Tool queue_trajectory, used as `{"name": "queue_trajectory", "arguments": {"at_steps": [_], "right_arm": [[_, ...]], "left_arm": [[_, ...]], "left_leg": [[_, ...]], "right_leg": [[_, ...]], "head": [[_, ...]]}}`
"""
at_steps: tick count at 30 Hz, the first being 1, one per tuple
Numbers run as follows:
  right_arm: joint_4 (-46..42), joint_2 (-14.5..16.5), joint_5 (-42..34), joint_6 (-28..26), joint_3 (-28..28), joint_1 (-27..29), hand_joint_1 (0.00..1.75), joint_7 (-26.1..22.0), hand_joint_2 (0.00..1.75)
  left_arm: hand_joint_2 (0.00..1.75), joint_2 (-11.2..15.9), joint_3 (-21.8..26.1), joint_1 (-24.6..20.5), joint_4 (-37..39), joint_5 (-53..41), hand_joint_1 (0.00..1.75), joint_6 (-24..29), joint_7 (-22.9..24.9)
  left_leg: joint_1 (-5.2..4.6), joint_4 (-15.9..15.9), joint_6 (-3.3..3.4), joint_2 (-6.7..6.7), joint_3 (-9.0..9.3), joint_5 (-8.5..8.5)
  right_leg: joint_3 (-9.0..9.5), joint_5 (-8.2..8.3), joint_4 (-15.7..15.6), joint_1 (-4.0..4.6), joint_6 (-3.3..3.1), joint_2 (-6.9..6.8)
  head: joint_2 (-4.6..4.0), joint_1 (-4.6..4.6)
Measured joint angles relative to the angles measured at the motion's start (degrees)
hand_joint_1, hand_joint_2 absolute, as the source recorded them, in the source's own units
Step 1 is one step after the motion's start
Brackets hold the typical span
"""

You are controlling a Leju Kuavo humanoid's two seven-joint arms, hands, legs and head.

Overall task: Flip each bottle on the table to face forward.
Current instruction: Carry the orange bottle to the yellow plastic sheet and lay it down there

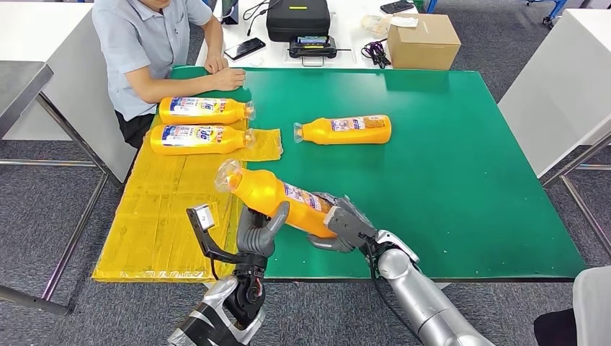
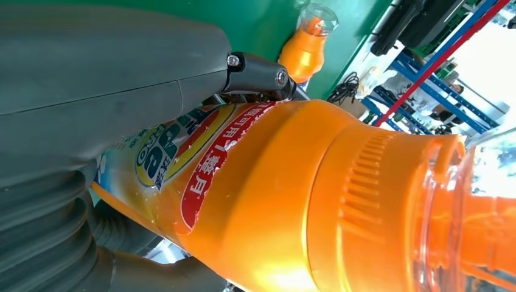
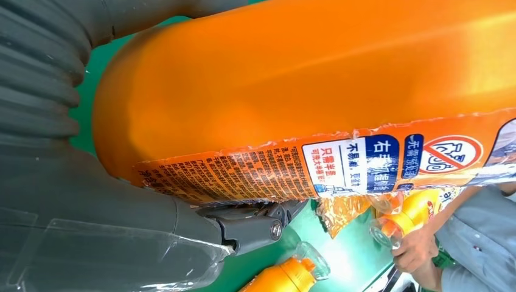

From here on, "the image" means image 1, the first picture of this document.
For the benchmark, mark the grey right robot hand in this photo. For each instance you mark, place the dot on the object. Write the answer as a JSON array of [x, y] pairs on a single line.
[[348, 227]]

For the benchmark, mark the person's left hand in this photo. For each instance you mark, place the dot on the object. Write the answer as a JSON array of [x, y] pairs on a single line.
[[216, 64]]

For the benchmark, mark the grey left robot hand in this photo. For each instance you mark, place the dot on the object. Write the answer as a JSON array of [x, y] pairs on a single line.
[[253, 239]]

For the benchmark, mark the person's right hand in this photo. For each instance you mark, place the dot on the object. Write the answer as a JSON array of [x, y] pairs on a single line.
[[229, 80]]

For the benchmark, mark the orange detergent bottle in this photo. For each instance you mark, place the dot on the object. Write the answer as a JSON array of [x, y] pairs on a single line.
[[195, 117], [317, 132], [191, 147], [262, 191]]

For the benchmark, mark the person's right forearm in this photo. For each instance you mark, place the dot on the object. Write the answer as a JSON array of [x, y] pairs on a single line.
[[176, 86]]

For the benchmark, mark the person's left forearm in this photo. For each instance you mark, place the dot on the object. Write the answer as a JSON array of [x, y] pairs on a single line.
[[214, 40]]

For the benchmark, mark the small white case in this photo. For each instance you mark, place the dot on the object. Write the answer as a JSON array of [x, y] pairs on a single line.
[[256, 62]]

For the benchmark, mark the black smartphone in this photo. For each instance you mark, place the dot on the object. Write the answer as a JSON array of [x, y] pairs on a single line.
[[397, 6], [245, 49]]

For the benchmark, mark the dark standing tablet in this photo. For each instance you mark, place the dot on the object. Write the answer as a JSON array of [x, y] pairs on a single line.
[[230, 13]]

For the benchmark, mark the person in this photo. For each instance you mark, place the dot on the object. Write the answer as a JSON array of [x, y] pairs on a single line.
[[594, 305], [143, 48]]

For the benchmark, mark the black yellow remote controller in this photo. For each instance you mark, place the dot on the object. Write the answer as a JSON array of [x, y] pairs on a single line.
[[312, 48]]

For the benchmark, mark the black hard case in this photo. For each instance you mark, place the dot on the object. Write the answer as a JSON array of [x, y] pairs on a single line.
[[298, 21]]

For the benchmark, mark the white table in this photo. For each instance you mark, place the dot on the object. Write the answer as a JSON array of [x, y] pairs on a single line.
[[553, 95], [345, 26], [38, 28]]

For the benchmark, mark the clear plastic bag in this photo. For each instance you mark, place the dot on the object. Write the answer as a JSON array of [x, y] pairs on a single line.
[[375, 24]]

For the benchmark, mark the white paper sheet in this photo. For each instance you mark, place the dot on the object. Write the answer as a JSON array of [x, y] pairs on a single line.
[[404, 21]]

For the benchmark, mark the brown cardboard box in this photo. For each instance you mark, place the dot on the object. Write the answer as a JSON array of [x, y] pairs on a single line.
[[425, 48]]

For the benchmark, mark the grey metal table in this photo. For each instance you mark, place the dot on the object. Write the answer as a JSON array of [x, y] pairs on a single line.
[[19, 88]]

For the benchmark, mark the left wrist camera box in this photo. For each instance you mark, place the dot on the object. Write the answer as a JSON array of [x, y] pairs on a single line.
[[204, 217]]

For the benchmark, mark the steel table frame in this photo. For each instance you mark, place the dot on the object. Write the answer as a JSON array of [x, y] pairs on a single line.
[[596, 167], [47, 163]]

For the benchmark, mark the blue post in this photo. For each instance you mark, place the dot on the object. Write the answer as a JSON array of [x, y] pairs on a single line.
[[431, 5]]

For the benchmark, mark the blue cart frame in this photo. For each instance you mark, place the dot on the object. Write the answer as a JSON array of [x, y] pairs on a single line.
[[556, 9]]

